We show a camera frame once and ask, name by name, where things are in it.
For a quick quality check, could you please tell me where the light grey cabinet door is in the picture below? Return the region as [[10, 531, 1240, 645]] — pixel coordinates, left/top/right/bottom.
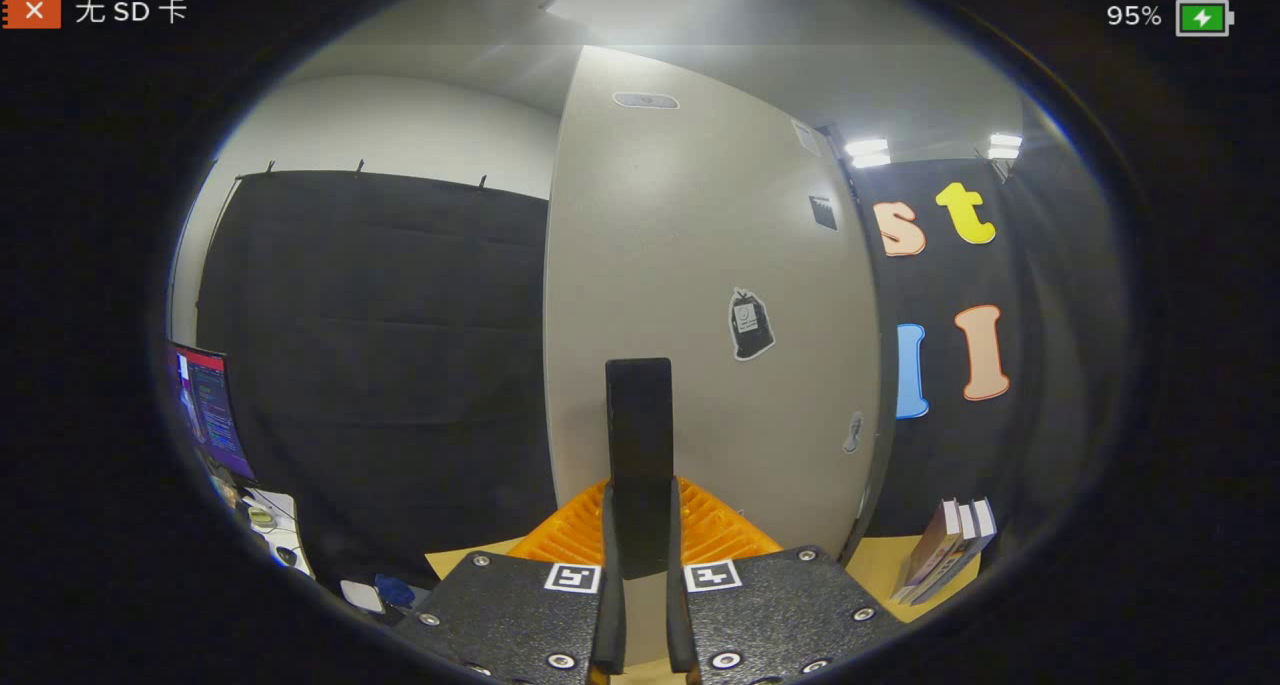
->
[[543, 45, 891, 668]]

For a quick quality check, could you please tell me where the black door handle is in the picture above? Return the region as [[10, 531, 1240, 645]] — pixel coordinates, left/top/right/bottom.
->
[[605, 358, 675, 579]]

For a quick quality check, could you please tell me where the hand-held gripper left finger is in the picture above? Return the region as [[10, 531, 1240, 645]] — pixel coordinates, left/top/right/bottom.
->
[[393, 478, 628, 685]]

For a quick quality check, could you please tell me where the computer monitor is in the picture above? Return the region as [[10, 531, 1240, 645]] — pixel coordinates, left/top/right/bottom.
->
[[168, 340, 257, 482]]

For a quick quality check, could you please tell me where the white spine book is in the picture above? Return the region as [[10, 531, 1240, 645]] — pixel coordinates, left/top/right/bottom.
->
[[915, 502, 980, 603]]

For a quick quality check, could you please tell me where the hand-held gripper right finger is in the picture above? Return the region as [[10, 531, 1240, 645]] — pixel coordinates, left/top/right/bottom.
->
[[665, 477, 906, 685]]

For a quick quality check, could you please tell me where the black backdrop cloth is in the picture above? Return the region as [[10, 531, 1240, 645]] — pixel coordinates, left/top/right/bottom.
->
[[195, 155, 1131, 586]]

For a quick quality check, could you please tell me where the white side desk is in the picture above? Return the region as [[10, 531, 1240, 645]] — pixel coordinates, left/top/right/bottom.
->
[[235, 485, 317, 578]]

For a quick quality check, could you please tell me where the blue grey book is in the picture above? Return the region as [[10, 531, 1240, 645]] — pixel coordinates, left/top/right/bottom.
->
[[935, 498, 999, 591]]

